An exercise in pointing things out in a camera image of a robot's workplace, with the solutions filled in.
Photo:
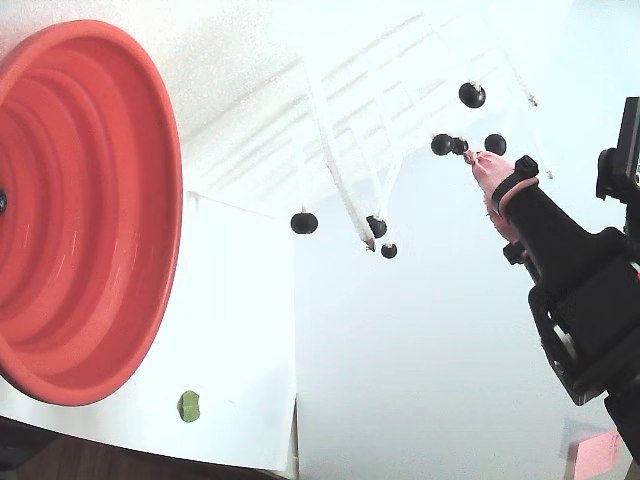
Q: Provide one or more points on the red collapsible silicone cup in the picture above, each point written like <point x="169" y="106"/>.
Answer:
<point x="100" y="225"/>

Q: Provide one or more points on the white paper sheet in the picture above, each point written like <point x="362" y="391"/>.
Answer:
<point x="225" y="300"/>

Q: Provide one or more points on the white foam board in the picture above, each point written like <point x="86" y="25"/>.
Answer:
<point x="240" y="100"/>

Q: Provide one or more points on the green leaf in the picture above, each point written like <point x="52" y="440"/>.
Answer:
<point x="189" y="406"/>

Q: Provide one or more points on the small dark blueberry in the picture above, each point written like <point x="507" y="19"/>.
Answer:
<point x="460" y="146"/>
<point x="388" y="250"/>

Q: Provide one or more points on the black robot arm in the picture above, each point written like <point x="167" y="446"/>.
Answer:
<point x="627" y="425"/>

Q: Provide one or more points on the thick white pipe cleaner stem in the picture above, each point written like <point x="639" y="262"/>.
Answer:
<point x="352" y="207"/>

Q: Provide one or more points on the pink sticky note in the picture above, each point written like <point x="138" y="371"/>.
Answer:
<point x="595" y="452"/>

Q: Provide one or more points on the pink tipped gripper finger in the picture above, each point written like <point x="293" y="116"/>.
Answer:
<point x="487" y="170"/>

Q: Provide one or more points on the bent white pipe cleaner stem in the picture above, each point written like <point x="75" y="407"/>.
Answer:
<point x="389" y="192"/>

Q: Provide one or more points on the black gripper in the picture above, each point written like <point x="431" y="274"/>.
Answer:
<point x="580" y="285"/>

